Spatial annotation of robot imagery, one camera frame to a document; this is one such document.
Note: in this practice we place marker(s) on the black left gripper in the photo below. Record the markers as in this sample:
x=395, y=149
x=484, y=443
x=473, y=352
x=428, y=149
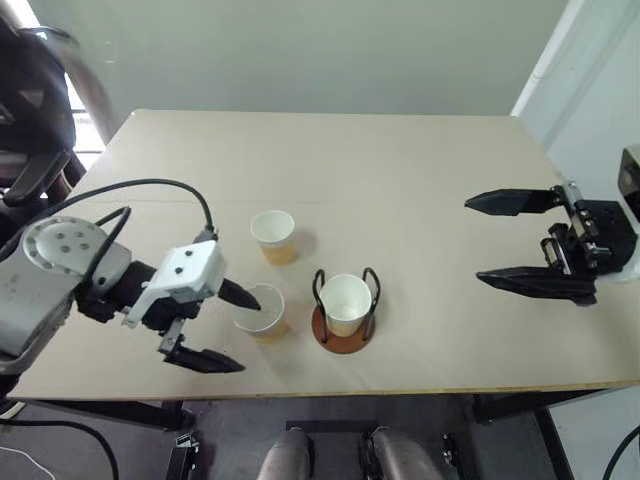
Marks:
x=172, y=312

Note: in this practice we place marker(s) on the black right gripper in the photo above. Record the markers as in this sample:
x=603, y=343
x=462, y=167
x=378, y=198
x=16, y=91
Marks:
x=600, y=235

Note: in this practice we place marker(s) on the white and yellow paper cup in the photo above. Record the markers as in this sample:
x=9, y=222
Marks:
x=345, y=300
x=267, y=330
x=280, y=250

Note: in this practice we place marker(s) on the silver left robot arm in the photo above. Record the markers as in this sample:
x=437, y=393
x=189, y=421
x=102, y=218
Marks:
x=30, y=300

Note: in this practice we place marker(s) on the black stand leg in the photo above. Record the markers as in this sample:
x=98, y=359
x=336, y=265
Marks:
x=457, y=457
x=182, y=457

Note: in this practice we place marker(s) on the grey rounded metal shape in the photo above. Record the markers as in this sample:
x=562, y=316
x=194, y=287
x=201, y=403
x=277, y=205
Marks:
x=400, y=457
x=287, y=457

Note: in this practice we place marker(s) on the silver metal pole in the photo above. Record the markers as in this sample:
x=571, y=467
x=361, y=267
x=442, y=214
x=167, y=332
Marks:
x=92, y=90

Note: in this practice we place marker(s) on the black office chair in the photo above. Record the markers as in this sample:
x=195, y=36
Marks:
x=30, y=100

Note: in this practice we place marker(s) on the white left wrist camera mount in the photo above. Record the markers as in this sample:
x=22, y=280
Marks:
x=192, y=270

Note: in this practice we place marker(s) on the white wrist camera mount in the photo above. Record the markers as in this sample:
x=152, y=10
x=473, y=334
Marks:
x=632, y=202
x=192, y=270

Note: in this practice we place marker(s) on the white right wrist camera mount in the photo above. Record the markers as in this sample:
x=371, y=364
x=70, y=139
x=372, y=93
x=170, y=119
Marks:
x=632, y=202

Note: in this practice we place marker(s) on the black table frame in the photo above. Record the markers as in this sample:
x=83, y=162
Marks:
x=125, y=412

